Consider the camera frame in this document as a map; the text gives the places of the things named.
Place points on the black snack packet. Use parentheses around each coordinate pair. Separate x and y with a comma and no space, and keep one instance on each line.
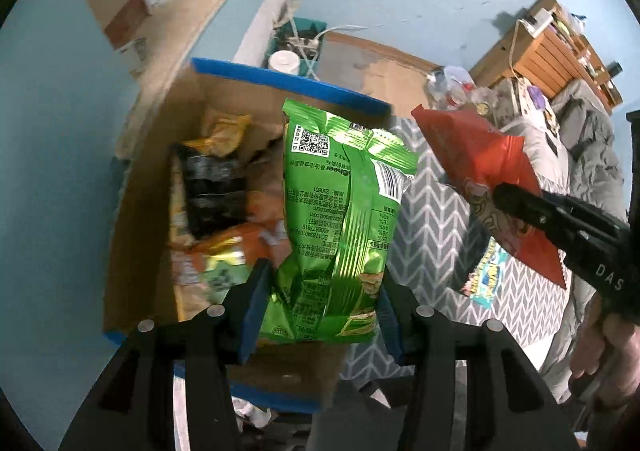
(215,186)

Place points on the white power strip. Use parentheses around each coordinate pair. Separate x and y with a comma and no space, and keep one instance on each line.
(300,42)

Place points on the orange snack packet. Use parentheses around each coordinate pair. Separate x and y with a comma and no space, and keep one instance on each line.
(265,211)

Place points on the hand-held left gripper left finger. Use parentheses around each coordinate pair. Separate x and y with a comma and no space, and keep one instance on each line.
(252,311)

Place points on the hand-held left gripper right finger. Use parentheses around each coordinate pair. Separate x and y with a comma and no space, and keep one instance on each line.
(395,326)

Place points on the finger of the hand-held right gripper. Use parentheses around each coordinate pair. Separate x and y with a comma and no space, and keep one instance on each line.
(540,213)

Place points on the pile of plastic bottles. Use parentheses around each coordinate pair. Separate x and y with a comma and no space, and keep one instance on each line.
(460,88)

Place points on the grey jacket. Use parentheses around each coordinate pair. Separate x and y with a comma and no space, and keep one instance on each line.
(585,141)

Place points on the green snack packet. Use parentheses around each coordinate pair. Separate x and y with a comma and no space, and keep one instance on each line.
(325,181)

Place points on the person's right hand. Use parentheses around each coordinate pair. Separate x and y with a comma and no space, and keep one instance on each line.
(610,351)

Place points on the red snack packet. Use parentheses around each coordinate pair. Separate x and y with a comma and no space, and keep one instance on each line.
(480,156)

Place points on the orange packet with green label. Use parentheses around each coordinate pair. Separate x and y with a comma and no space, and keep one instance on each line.
(220,263)

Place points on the light blue snack packet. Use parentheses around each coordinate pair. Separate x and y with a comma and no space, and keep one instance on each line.
(487,281)

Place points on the wooden shelf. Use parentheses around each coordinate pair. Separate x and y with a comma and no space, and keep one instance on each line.
(550,61)

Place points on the crumpled white paper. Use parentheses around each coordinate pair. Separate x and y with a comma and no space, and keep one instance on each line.
(252,413)

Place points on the teal basket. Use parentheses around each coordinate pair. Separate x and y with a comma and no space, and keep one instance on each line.
(310,26)

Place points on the white printed bag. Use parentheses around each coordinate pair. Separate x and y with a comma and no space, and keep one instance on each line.
(525,106)

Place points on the cardboard box with blue edges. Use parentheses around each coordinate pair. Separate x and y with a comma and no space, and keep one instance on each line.
(142,211)

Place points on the white power adapter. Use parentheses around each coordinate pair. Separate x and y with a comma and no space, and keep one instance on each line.
(535,23)

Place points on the small yellow snack packet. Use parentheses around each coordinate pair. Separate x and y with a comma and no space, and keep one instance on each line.
(225,131)

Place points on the cardboard floor sheet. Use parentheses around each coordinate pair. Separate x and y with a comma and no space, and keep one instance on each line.
(390,78)

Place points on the grey chevron cloth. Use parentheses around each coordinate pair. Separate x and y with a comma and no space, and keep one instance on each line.
(435,231)

